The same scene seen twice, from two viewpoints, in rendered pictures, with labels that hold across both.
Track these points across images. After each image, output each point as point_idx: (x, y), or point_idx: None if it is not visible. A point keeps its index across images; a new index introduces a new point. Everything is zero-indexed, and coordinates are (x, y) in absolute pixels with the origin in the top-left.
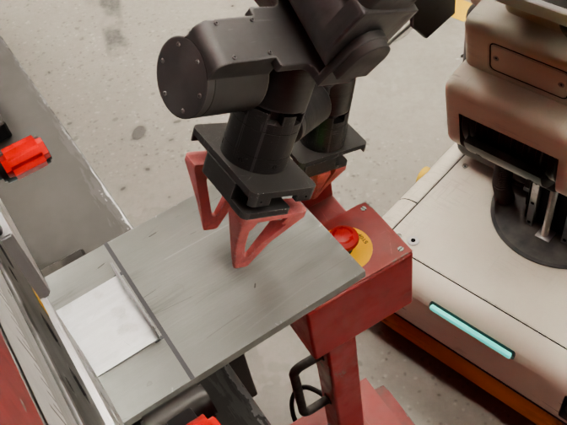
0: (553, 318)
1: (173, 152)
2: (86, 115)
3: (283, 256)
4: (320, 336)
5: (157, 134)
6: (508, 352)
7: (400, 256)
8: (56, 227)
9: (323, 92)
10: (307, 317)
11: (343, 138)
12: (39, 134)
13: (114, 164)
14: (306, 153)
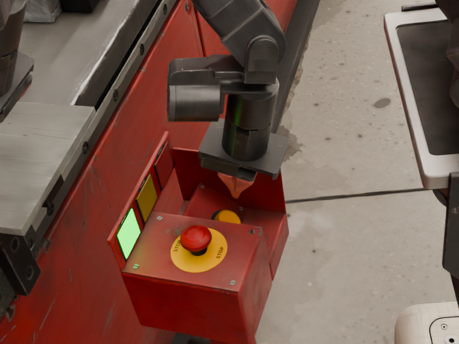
0: None
1: (392, 135)
2: (359, 65)
3: (3, 180)
4: (139, 305)
5: (395, 113)
6: None
7: (224, 288)
8: (33, 87)
9: (215, 93)
10: (121, 276)
11: (253, 154)
12: (105, 20)
13: (340, 116)
14: (215, 146)
